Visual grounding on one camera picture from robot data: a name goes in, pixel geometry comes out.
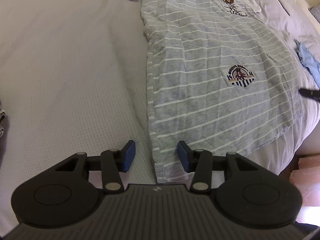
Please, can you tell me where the dark grey garment at edge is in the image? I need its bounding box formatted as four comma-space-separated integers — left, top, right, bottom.
0, 104, 6, 137

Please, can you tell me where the white storage bag with zipper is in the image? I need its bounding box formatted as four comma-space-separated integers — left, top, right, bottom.
255, 0, 319, 60

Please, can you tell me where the grey white striped shirt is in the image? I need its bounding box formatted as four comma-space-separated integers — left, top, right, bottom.
141, 0, 302, 183

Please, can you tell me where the light blue cloth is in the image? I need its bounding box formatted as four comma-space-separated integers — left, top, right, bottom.
295, 40, 319, 87

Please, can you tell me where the light grey bed sheet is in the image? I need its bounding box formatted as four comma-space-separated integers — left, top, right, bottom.
1, 0, 319, 235

